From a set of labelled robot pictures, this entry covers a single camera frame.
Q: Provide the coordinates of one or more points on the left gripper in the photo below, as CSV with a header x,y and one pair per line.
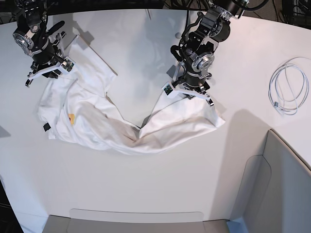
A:
x,y
200,90

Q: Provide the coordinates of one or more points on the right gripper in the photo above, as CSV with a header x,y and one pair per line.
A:
x,y
51,69

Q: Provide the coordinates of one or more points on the white t-shirt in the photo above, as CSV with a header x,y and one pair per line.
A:
x,y
77,109

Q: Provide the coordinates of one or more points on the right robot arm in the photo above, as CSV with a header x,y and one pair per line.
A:
x,y
33,36

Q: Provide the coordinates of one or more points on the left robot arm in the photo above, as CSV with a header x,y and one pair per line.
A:
x,y
196,47

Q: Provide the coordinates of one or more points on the beige chair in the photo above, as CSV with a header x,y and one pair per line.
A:
x,y
273,195

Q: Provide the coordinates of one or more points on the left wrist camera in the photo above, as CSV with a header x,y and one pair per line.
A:
x,y
168,89

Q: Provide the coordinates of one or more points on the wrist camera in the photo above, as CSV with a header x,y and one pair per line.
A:
x,y
168,89
67,65

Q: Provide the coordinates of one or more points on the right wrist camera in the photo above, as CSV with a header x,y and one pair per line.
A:
x,y
67,65

